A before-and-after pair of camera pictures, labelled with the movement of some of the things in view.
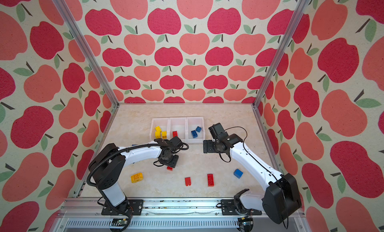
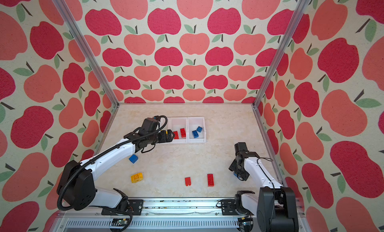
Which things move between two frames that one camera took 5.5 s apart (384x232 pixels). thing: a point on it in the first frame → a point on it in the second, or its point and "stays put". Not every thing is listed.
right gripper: x=207 y=146 → x=232 y=166
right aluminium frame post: x=302 y=0 stays put
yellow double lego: x=137 y=177 stays put
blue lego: x=194 y=134 stays put
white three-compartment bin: x=183 y=125 stays put
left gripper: x=173 y=164 → x=164 y=138
